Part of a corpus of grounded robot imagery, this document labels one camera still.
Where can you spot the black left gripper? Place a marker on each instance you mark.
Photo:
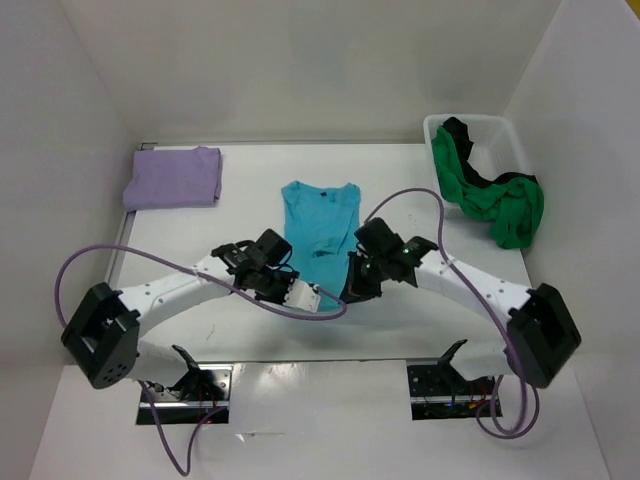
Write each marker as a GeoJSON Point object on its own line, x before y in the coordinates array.
{"type": "Point", "coordinates": [289, 277]}

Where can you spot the green t shirt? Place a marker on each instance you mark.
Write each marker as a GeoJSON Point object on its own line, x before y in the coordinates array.
{"type": "Point", "coordinates": [513, 210]}

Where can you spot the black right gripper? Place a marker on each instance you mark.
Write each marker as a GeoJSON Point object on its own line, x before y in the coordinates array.
{"type": "Point", "coordinates": [355, 289]}

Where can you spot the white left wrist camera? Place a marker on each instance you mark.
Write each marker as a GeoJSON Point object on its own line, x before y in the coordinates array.
{"type": "Point", "coordinates": [302, 296]}

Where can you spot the white plastic laundry basket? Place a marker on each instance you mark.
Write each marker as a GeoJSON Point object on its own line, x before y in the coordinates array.
{"type": "Point", "coordinates": [496, 149]}

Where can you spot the cyan t shirt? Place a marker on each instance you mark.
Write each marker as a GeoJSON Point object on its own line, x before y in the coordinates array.
{"type": "Point", "coordinates": [320, 224]}

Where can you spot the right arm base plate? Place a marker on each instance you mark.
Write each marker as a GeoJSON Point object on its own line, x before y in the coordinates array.
{"type": "Point", "coordinates": [438, 392]}

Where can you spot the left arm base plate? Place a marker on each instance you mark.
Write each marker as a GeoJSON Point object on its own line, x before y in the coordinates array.
{"type": "Point", "coordinates": [198, 396]}

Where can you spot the black t shirt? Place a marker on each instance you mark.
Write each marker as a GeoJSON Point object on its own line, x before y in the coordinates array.
{"type": "Point", "coordinates": [459, 133]}

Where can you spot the aluminium table edge rail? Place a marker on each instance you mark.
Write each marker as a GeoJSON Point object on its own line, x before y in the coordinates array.
{"type": "Point", "coordinates": [393, 180]}

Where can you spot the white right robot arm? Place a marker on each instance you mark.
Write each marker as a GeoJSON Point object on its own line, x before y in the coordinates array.
{"type": "Point", "coordinates": [538, 334]}

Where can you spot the purple t shirt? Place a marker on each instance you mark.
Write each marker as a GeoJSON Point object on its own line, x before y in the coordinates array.
{"type": "Point", "coordinates": [170, 179]}

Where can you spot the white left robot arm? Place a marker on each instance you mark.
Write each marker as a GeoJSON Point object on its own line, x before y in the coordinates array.
{"type": "Point", "coordinates": [104, 334]}

